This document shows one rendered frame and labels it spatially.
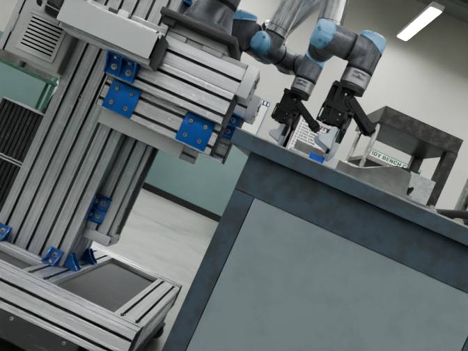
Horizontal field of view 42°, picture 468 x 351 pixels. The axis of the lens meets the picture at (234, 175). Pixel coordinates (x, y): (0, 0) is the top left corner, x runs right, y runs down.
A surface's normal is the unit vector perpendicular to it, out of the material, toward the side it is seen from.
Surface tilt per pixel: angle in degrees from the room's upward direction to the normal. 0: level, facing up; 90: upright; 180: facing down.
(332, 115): 90
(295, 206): 90
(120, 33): 90
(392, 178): 90
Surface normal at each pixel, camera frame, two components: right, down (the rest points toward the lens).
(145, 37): -0.06, -0.04
